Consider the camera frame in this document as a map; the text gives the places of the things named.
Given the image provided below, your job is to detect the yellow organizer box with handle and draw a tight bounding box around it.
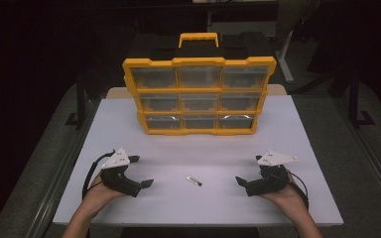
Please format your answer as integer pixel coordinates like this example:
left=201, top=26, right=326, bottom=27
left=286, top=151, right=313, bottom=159
left=122, top=32, right=278, bottom=137

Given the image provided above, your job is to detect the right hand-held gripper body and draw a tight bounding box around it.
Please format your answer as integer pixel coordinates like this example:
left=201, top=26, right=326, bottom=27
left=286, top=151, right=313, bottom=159
left=244, top=149, right=299, bottom=197

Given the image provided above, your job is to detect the white stand leg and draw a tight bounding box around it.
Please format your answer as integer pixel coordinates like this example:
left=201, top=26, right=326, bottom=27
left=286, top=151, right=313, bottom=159
left=275, top=29, right=296, bottom=84

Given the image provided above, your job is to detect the set of clear plastic drawers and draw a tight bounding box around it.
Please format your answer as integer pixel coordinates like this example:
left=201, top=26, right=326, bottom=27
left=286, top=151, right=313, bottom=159
left=131, top=65, right=270, bottom=130

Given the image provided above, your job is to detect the person's left hand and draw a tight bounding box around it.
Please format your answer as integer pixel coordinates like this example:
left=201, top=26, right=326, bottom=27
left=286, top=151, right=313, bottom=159
left=82, top=175, right=127, bottom=216

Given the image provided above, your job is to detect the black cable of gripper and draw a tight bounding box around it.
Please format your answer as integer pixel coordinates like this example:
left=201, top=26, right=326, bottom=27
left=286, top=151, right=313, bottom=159
left=81, top=150, right=116, bottom=201
left=287, top=171, right=311, bottom=211

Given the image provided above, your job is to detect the small clear tube black cap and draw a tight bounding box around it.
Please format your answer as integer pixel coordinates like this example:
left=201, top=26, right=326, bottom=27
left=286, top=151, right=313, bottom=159
left=186, top=176, right=203, bottom=187

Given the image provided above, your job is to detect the black metal stand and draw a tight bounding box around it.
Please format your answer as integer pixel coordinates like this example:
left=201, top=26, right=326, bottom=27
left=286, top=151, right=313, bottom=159
left=347, top=67, right=377, bottom=129
left=64, top=78, right=87, bottom=127

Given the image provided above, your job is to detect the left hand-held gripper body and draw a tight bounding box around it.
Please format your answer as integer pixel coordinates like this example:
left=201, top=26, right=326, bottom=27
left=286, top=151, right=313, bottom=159
left=99, top=147, right=144, bottom=198

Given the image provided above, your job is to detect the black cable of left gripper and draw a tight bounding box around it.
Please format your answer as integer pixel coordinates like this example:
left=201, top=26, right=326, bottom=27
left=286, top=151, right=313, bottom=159
left=81, top=150, right=116, bottom=201

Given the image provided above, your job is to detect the metal floor rail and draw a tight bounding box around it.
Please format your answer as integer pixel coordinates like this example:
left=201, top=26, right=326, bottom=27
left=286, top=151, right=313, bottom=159
left=24, top=98, right=101, bottom=238
left=330, top=97, right=381, bottom=211

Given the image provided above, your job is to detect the person's right hand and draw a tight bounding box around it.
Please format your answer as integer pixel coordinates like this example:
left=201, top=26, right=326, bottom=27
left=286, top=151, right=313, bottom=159
left=260, top=171, right=308, bottom=216

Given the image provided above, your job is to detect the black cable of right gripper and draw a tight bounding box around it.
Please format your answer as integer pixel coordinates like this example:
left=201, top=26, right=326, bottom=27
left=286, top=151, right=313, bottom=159
left=287, top=171, right=311, bottom=211

